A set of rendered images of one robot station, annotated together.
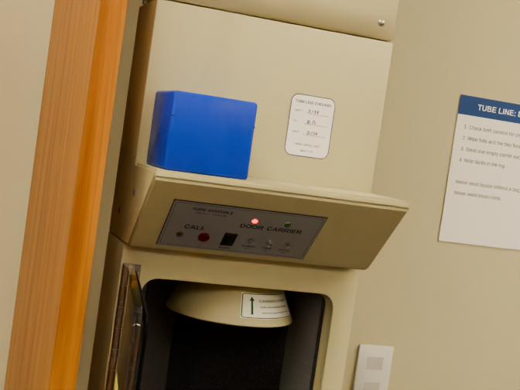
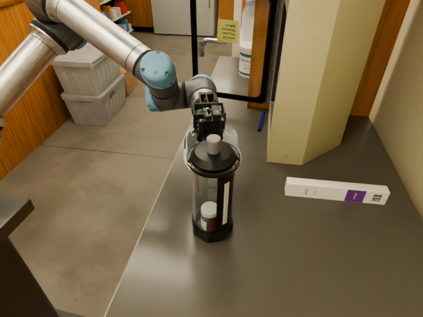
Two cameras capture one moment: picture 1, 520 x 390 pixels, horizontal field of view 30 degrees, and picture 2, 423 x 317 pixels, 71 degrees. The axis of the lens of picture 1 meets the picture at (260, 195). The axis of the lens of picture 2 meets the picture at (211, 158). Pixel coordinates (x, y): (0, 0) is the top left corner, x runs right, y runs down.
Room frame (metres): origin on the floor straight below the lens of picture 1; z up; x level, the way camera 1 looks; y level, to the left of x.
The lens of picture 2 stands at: (1.49, -0.90, 1.53)
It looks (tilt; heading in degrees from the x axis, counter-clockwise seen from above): 37 degrees down; 119
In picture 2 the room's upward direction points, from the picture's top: straight up
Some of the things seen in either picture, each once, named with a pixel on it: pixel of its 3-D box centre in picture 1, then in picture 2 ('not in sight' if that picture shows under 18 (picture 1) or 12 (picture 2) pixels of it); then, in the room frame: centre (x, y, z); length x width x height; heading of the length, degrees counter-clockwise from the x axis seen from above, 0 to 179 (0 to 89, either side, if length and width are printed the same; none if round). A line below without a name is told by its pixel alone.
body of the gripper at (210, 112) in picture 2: not in sight; (208, 119); (1.19, -0.36, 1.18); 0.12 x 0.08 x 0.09; 124
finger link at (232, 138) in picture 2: not in sight; (233, 143); (1.28, -0.41, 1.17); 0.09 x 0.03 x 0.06; 149
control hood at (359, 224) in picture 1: (266, 222); not in sight; (1.18, -0.01, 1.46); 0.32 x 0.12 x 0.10; 109
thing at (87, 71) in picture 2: not in sight; (90, 67); (-0.89, 1.03, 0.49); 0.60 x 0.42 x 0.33; 109
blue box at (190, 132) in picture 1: (200, 134); not in sight; (1.15, 0.08, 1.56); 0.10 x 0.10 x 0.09; 19
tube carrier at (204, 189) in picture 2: not in sight; (213, 192); (1.26, -0.47, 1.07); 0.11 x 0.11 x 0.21
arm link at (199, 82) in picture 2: not in sight; (201, 92); (1.10, -0.23, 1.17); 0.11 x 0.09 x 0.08; 124
